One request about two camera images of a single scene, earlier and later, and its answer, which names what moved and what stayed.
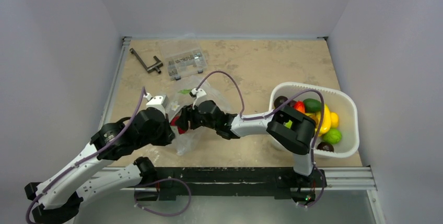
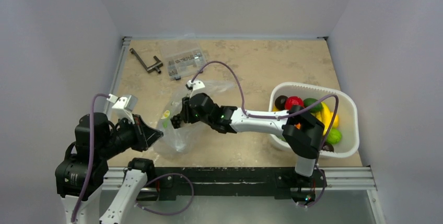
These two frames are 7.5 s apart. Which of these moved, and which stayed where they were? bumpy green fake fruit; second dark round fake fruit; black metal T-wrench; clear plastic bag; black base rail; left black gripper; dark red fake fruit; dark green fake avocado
Moved: left black gripper; clear plastic bag
Stayed: black base rail; dark red fake fruit; dark green fake avocado; second dark round fake fruit; black metal T-wrench; bumpy green fake fruit
